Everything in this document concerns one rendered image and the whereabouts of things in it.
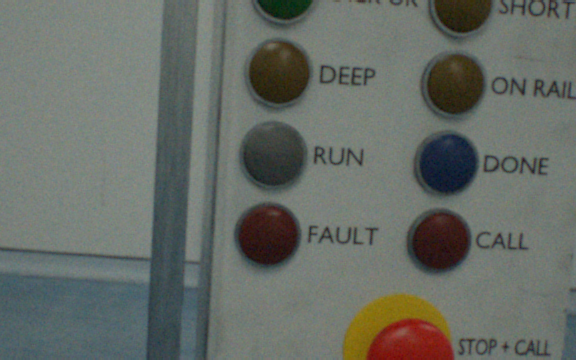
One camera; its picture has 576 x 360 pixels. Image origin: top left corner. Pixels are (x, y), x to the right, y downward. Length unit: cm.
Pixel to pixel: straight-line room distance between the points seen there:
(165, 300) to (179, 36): 46
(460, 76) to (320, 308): 12
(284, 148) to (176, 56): 117
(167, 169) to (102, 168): 234
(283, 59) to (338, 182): 6
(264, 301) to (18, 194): 362
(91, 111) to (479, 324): 350
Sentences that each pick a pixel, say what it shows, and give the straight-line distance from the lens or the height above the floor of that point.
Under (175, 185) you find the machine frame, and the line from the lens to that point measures 157.
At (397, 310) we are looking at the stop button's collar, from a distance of 42.
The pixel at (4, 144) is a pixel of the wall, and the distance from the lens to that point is 400.
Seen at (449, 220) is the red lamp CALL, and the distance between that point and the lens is 42.
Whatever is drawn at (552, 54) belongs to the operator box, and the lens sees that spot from 43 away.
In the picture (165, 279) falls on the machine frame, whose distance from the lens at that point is 161.
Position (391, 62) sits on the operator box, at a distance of 41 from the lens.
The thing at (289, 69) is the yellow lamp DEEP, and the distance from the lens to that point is 39.
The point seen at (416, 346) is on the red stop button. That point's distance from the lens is 40.
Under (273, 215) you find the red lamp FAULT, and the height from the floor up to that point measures 97.
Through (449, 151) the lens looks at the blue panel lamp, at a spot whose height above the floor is 100.
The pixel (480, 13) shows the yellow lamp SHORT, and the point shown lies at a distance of 41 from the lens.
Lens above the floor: 104
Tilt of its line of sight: 8 degrees down
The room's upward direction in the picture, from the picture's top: 4 degrees clockwise
